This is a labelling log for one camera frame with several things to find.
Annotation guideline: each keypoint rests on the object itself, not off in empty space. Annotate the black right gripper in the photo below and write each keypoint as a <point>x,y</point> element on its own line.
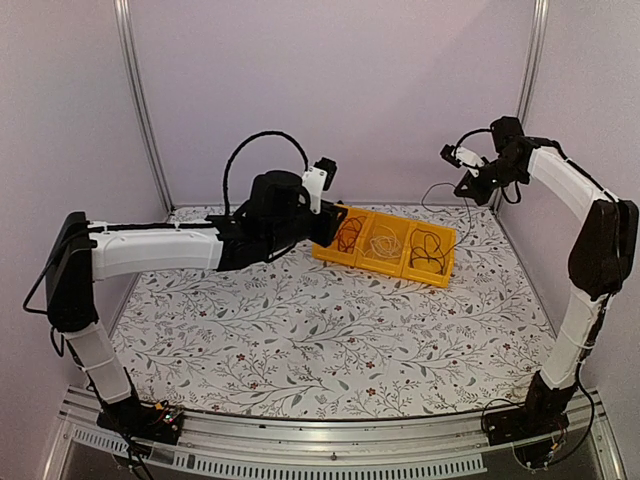
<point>480,195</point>

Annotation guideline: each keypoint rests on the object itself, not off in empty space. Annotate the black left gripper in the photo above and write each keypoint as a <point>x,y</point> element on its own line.
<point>328,233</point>

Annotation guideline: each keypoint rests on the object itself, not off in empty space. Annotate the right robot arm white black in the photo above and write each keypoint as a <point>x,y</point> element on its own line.
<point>602,256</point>

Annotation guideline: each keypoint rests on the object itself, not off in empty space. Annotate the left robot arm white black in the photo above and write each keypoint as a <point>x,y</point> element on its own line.
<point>283,209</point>

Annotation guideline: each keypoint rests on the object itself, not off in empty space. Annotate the yellow bin far compartment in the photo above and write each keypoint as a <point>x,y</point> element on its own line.
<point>347,245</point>

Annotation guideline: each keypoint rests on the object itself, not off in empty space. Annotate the yellow bin compartment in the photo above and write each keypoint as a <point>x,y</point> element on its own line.
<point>347,245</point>
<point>384,249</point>

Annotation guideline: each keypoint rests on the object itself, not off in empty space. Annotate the yellow bin middle compartment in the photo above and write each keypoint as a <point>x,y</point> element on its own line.
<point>384,249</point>

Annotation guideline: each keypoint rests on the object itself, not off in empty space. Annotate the floral patterned table mat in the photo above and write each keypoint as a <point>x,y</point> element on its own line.
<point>308,339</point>

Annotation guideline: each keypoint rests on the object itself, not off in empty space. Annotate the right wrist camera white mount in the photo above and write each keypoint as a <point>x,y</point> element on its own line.
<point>462,157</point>

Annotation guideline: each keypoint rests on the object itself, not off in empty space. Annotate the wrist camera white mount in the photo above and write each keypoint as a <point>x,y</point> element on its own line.
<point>317,179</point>
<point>462,157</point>

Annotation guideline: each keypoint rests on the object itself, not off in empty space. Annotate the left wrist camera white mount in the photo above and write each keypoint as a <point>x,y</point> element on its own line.
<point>317,179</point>

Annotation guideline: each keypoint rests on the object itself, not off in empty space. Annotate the right aluminium frame post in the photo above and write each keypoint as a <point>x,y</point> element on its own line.
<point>533,59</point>

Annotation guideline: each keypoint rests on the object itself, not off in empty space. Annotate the aluminium frame post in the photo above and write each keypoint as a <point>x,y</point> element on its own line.
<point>122,10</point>
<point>533,59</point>

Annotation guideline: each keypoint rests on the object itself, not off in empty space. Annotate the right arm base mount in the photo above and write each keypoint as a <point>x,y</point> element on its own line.
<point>542,413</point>

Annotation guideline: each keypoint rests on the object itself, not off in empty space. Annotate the aluminium front rail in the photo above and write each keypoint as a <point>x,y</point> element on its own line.
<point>471,445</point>

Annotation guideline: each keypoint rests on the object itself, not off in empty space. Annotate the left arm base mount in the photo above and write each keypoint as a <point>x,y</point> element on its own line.
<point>160,423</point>

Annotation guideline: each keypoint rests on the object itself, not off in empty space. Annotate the left aluminium frame post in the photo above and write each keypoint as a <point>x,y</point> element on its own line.
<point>122,10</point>

